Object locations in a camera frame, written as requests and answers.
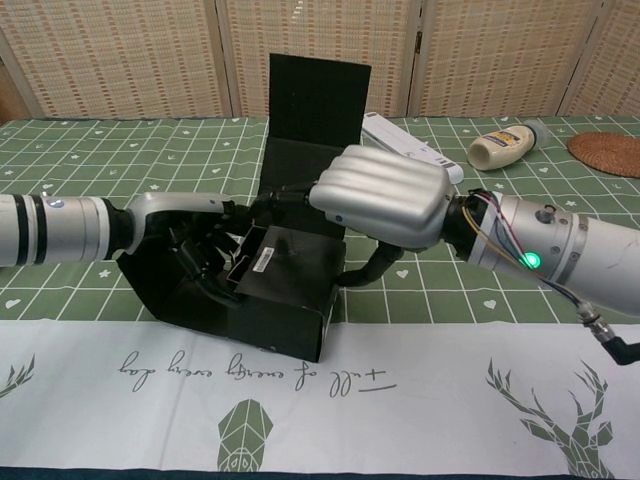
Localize bamboo folding screen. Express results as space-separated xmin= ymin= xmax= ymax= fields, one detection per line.
xmin=0 ymin=0 xmax=640 ymax=121

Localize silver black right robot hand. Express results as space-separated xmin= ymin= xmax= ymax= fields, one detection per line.
xmin=252 ymin=144 xmax=459 ymax=289

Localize black cardboard folding box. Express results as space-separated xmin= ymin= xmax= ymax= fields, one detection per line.
xmin=115 ymin=52 xmax=374 ymax=362

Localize green grid deer tablecloth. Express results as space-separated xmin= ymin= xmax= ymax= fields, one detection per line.
xmin=0 ymin=114 xmax=640 ymax=476

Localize round woven rattan coaster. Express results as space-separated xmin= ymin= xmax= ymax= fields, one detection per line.
xmin=566 ymin=132 xmax=640 ymax=180

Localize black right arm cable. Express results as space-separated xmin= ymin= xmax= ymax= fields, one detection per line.
xmin=539 ymin=279 xmax=640 ymax=369

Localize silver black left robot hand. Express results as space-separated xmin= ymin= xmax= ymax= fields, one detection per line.
xmin=112 ymin=192 xmax=251 ymax=306

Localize cream mayonnaise squeeze bottle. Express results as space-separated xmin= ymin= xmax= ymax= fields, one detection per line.
xmin=467 ymin=119 xmax=550 ymax=173

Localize white folding stand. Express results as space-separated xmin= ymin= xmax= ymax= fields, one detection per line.
xmin=362 ymin=112 xmax=465 ymax=185

